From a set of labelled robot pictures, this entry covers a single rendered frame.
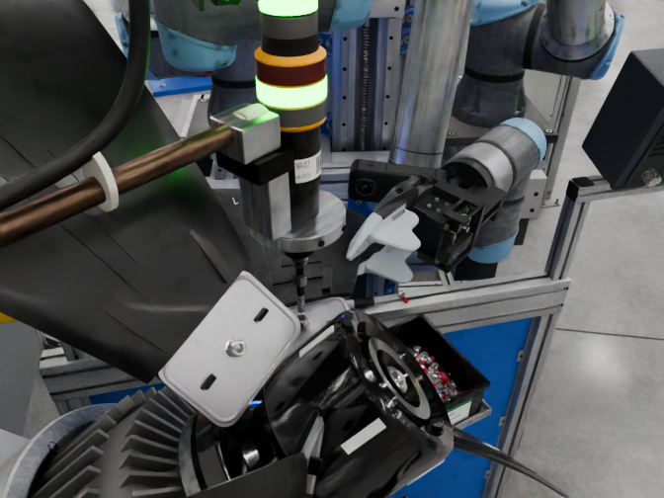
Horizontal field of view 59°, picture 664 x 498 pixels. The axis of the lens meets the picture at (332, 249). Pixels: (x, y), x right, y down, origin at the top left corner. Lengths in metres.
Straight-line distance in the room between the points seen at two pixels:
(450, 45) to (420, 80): 0.06
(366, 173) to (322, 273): 0.18
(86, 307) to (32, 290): 0.03
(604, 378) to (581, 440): 0.29
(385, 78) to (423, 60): 0.44
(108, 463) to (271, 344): 0.14
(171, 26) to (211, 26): 0.04
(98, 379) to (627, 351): 1.84
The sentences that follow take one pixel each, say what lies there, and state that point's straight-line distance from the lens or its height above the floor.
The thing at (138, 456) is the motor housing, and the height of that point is 1.19.
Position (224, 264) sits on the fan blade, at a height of 1.30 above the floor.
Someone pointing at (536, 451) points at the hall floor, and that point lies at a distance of 1.96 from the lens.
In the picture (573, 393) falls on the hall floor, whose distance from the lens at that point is 2.14.
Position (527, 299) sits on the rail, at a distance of 1.12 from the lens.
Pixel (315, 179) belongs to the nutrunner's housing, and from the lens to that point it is 0.39.
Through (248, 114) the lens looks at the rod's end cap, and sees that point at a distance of 0.35.
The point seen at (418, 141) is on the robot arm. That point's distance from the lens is 0.82.
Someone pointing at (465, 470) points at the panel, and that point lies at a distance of 1.53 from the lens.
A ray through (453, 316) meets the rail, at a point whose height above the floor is 0.82.
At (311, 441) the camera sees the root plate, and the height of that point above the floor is 1.26.
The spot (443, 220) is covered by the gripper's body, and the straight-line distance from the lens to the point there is 0.62.
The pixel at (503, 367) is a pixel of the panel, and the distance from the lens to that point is 1.26.
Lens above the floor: 1.54
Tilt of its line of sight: 37 degrees down
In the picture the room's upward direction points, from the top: straight up
